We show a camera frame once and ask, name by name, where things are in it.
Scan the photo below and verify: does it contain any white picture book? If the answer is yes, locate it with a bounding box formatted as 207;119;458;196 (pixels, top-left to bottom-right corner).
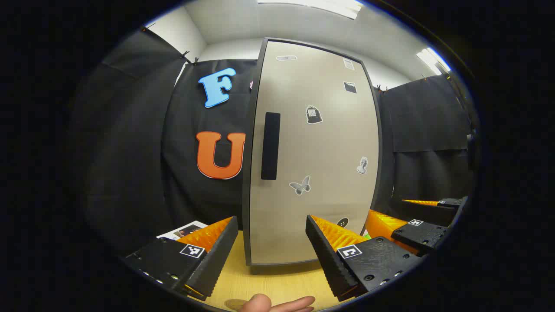
157;221;209;241

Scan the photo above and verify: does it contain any beige cabinet door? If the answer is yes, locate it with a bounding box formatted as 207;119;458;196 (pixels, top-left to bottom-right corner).
249;39;382;266

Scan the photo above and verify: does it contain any black door handle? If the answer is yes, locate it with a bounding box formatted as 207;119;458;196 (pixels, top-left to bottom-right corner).
261;112;281;181

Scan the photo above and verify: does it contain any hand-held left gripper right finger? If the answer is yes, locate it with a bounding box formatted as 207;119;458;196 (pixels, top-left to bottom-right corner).
306;214;423;302

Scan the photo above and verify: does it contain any large ceiling light panel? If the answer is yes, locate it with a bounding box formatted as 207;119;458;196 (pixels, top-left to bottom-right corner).
258;0;364;20

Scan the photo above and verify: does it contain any black backdrop cloth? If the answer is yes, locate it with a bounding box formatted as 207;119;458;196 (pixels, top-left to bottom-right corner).
72;28;475;256

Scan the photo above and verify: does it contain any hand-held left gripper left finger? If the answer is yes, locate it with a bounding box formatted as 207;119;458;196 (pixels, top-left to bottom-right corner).
121;216;239;302

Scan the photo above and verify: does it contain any dark grey cabinet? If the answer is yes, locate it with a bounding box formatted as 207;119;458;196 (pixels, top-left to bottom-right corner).
241;37;385;274

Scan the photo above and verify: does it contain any small ceiling light panel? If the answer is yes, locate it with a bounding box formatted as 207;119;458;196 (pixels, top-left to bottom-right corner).
416;47;451;75

